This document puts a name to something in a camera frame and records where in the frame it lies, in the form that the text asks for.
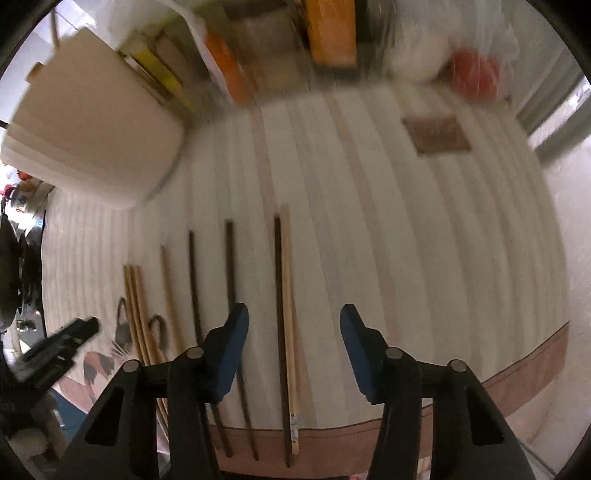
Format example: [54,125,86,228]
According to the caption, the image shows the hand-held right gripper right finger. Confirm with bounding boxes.
[340,303,539,480]

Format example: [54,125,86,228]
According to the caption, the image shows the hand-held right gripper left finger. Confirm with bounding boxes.
[55,302,250,480]

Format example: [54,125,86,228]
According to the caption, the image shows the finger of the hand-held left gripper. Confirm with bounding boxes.
[21,316,101,366]

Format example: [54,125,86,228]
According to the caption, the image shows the dark wooden chopstick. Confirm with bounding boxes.
[274,215,293,468]
[188,230,233,459]
[225,220,259,461]

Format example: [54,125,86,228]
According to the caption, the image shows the light bamboo chopstick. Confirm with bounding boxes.
[160,246,184,355]
[123,265,149,366]
[131,265,170,439]
[280,207,301,459]

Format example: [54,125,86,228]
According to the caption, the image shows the round wooden chopstick holder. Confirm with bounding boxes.
[2,28,185,210]

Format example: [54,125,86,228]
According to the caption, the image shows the striped table mat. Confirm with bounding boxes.
[41,83,570,474]

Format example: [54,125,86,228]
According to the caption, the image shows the yellow box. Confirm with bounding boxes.
[130,45,191,110]

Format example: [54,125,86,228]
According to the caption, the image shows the red round object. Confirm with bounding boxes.
[451,49,502,100]

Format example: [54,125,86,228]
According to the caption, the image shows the white round object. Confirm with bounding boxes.
[390,33,451,82]

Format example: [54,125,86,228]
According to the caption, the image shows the orange box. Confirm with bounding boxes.
[306,0,359,68]

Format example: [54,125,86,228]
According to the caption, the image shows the clear plastic bag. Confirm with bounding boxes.
[383,0,522,103]

